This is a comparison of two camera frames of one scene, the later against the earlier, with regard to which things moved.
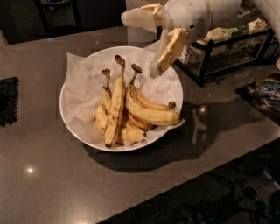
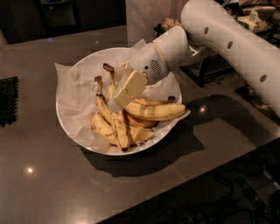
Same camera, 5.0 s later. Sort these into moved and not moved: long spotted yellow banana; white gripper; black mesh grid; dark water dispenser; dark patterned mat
Moved: white gripper; long spotted yellow banana
Not moved: black mesh grid; dark water dispenser; dark patterned mat
